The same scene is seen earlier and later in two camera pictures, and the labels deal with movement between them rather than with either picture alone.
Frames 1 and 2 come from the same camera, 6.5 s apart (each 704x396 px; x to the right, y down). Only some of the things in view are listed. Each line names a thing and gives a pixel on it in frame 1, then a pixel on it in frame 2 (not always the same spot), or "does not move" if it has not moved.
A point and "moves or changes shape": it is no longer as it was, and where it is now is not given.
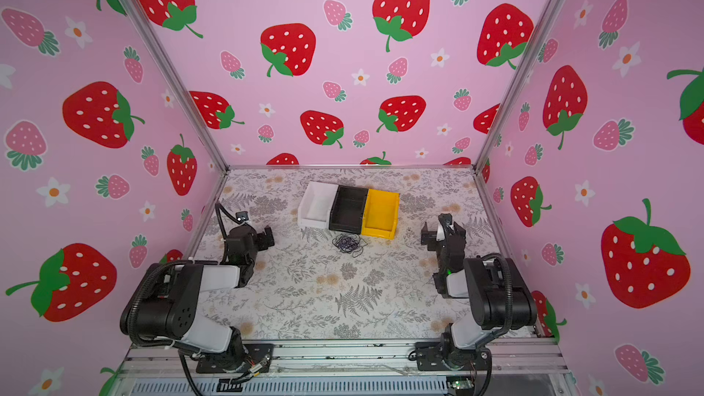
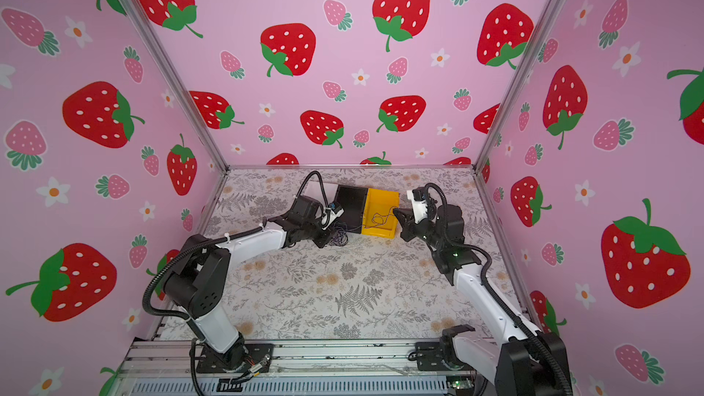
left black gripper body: (258, 245) → (314, 232)
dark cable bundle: (349, 243) moves or changes shape
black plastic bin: (346, 214) does not move
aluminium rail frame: (158, 368) does not move
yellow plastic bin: (380, 214) does not move
